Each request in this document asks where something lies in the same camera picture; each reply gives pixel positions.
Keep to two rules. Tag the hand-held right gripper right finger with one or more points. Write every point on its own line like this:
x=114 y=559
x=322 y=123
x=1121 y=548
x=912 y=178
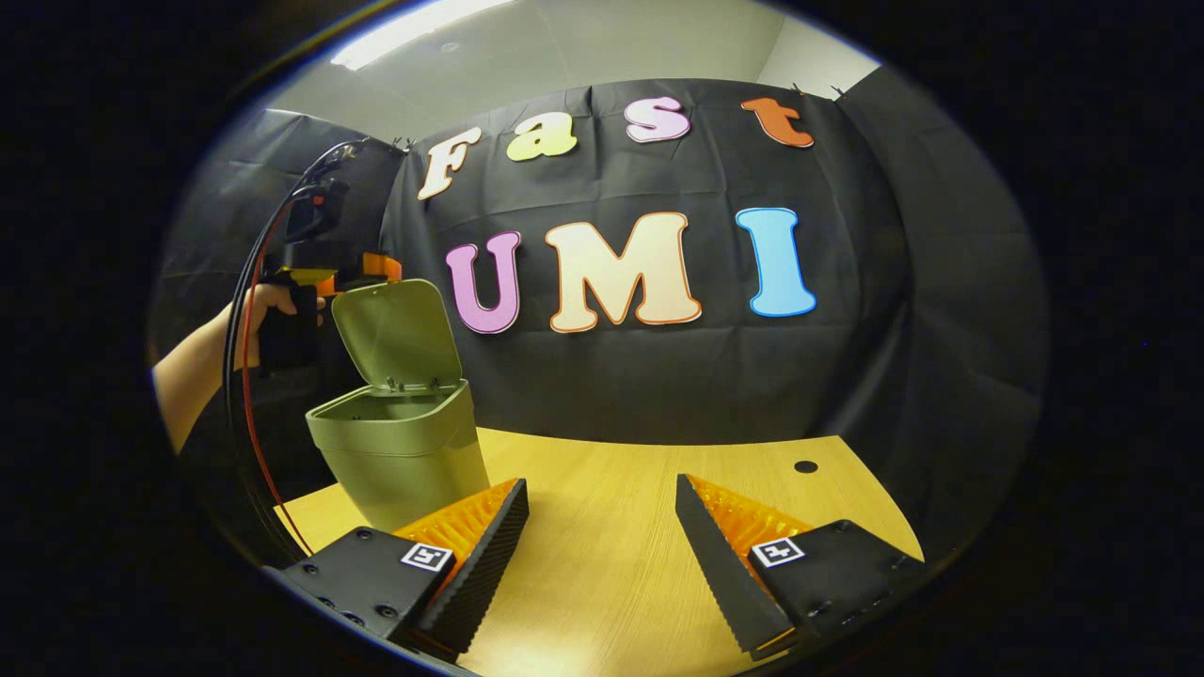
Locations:
x=722 y=574

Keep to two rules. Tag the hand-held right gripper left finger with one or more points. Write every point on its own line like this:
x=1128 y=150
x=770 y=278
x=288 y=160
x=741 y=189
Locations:
x=480 y=574

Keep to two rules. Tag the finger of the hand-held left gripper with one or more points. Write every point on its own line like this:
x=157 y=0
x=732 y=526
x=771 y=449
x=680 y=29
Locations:
x=383 y=267

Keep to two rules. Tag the green desktop garbage bin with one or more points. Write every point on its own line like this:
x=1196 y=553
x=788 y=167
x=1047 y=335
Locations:
x=404 y=451

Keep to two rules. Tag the wooden desktop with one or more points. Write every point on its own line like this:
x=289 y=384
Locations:
x=611 y=527

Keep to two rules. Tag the black backdrop cloth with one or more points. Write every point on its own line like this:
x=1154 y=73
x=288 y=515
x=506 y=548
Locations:
x=677 y=376

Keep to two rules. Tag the rectangular ceiling light panel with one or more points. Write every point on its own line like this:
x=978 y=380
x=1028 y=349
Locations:
x=414 y=28

